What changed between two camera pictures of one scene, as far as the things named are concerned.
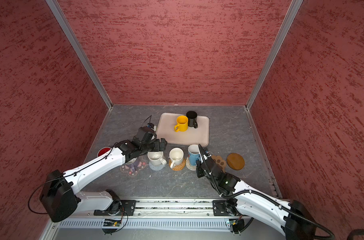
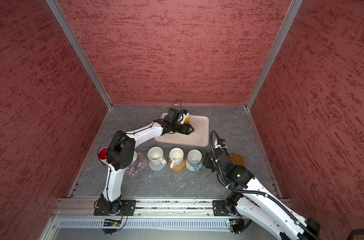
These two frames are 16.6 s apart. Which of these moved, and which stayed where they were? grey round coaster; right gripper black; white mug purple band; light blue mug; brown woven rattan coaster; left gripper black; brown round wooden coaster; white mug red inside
Moved: right gripper black; left gripper black; light blue mug
Stayed: brown woven rattan coaster; grey round coaster; brown round wooden coaster; white mug purple band; white mug red inside
